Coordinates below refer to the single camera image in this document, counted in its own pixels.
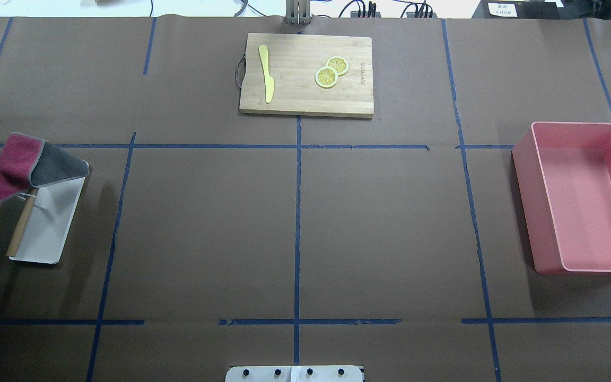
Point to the pink and grey cleaning cloth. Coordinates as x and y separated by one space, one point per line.
29 162

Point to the yellow plastic knife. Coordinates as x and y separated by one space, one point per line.
269 82

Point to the lemon slice near board edge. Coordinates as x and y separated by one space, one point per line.
339 64

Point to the bamboo cutting board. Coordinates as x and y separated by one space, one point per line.
293 60

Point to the pink plastic bin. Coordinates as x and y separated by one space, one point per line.
564 176

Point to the aluminium camera post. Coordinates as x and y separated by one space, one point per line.
298 12

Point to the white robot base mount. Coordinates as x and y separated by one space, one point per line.
335 372

